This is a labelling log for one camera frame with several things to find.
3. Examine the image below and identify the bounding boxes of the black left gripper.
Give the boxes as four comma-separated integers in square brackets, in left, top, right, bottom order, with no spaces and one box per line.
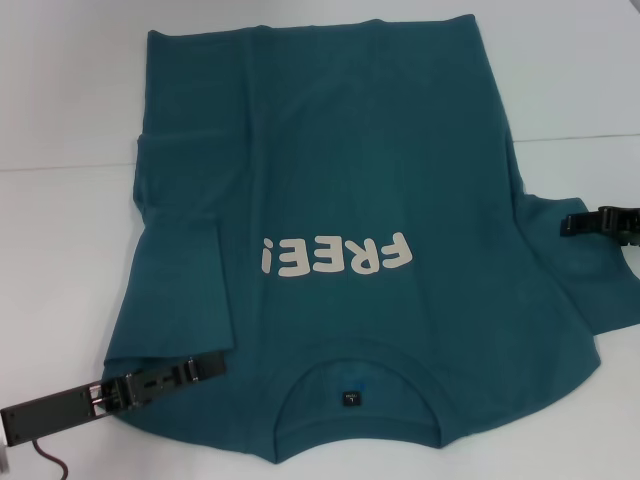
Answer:
[0,349,229,435]

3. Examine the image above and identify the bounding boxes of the teal blue printed T-shirt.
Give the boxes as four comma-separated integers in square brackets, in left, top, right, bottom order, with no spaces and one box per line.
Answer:
[102,14,640,464]

